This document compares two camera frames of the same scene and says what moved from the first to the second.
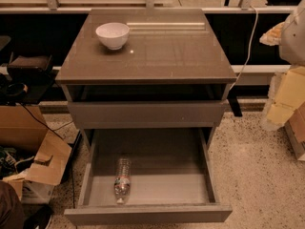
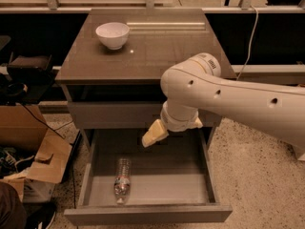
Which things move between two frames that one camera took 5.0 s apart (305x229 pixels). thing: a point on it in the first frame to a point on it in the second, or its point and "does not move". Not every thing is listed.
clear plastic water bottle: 122,180 does not move
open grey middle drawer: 172,175 does not move
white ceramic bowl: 112,34 does not move
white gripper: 294,42 to 178,123
